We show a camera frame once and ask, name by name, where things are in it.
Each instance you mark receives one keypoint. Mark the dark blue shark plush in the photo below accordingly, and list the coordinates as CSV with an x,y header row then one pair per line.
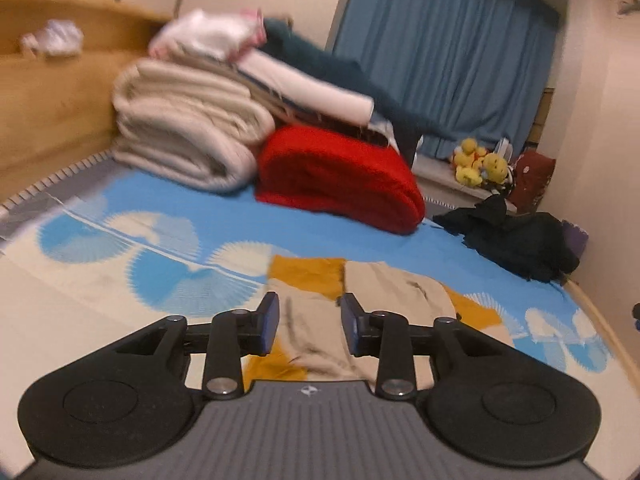
x,y
345,72

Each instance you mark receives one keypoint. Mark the black clothing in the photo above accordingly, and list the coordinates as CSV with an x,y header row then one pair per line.
x,y
515,240

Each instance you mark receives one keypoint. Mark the yellow plush toy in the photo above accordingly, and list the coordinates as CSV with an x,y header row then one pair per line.
x,y
469,162
495,170

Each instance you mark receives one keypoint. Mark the dark striped folded blanket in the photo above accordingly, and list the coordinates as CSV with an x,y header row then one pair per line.
x,y
375,132

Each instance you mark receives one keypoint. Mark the blue white patterned bed sheet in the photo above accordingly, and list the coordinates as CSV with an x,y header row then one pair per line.
x,y
150,240

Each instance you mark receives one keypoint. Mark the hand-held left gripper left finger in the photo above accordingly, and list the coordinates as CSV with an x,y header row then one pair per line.
x,y
270,321

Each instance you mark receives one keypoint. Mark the red folded blanket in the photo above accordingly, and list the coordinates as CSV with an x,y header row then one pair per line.
x,y
335,175

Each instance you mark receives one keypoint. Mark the blue curtain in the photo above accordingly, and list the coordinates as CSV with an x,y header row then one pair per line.
x,y
450,60

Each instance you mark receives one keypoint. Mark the dark red cushion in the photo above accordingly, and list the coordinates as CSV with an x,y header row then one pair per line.
x,y
535,180

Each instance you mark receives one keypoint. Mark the white folded quilt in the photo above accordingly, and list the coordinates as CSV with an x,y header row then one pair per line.
x,y
190,125

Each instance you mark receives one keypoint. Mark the beige and mustard hoodie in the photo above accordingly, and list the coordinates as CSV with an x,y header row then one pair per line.
x,y
385,285

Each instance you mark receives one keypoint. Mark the white window sill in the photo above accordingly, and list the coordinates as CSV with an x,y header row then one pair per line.
x,y
440,175

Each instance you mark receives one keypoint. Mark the striped plush toy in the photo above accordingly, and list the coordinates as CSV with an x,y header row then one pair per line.
x,y
506,160

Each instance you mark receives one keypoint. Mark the white and pink folded clothes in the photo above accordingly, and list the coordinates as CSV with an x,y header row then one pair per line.
x,y
310,90

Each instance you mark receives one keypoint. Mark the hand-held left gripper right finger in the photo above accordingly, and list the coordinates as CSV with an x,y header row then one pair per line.
x,y
350,325

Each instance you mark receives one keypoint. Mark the wooden headboard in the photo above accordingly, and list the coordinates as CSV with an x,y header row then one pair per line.
x,y
50,110

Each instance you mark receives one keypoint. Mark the wooden bed side rail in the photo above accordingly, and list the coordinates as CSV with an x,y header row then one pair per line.
x,y
602,320

